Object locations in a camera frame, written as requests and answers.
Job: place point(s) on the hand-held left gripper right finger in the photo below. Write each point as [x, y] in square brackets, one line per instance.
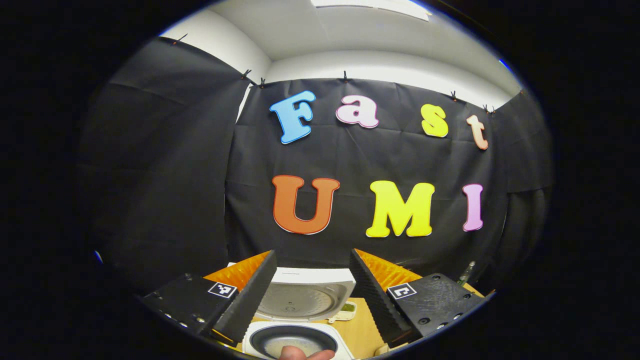
[372, 295]

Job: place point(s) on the ceiling light panel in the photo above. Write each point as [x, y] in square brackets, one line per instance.
[370, 6]

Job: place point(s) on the clear plastic water bottle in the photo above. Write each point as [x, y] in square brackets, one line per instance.
[466, 274]

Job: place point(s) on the white rice cooker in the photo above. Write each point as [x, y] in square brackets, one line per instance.
[300, 300]

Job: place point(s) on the white divided condiment dish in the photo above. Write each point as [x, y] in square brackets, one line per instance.
[346, 309]

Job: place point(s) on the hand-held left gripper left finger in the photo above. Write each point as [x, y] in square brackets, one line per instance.
[250, 295]

